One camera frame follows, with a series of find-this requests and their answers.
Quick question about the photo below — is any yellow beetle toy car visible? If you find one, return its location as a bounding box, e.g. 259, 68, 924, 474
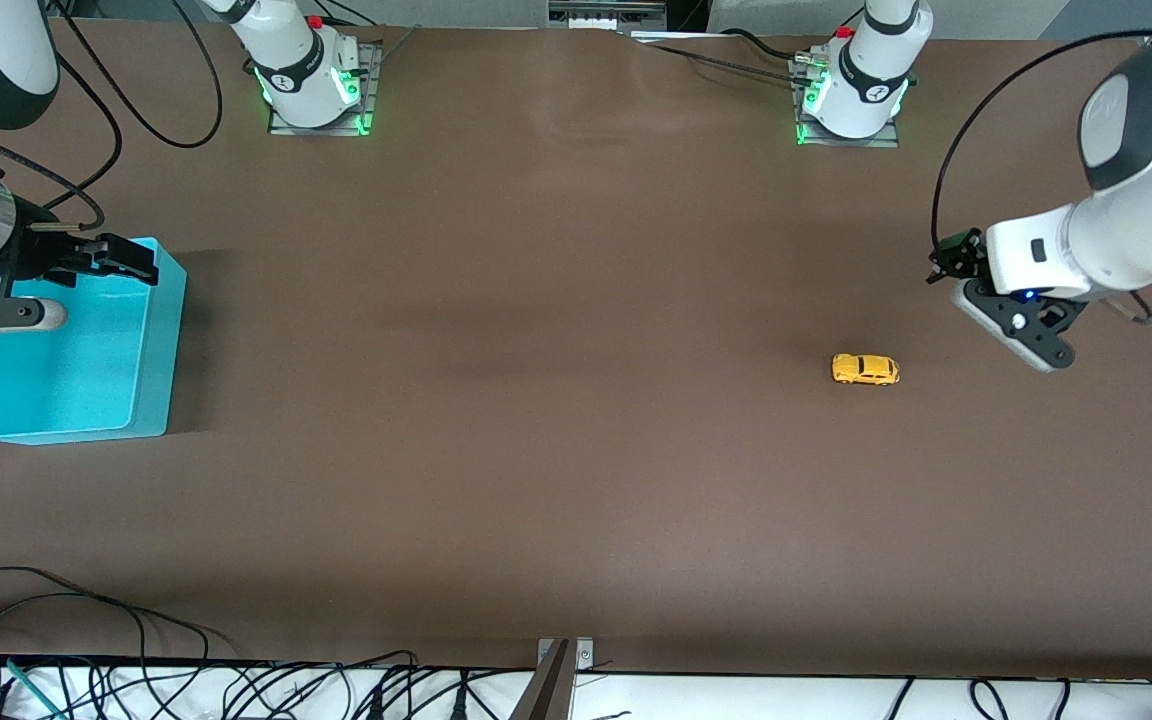
831, 353, 901, 387

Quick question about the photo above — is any teal plastic bin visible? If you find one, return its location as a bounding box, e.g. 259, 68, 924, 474
0, 237, 187, 446

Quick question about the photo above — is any grey power strip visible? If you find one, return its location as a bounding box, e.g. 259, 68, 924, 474
548, 0, 669, 31

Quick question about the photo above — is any grey slanted metal bar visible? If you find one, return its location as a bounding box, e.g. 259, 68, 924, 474
508, 640, 577, 720

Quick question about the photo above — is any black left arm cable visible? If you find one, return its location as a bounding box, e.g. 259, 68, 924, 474
931, 0, 1152, 326

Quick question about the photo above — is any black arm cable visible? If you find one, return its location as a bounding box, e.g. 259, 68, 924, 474
46, 0, 225, 149
931, 0, 1152, 326

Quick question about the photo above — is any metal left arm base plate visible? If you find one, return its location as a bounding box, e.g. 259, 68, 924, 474
791, 55, 902, 149

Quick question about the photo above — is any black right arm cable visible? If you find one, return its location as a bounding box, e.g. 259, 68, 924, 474
46, 0, 225, 149

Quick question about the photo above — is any thick black base cable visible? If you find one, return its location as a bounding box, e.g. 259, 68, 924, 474
716, 28, 813, 65

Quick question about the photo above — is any thin grey cable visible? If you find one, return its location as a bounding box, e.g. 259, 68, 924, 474
626, 34, 803, 87

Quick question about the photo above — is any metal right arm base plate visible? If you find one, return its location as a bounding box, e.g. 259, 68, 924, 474
268, 40, 383, 137

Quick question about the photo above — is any black curled cable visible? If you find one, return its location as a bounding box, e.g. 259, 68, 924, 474
969, 678, 1013, 720

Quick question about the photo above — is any metal table edge bracket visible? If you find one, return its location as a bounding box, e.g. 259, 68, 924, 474
536, 637, 597, 673

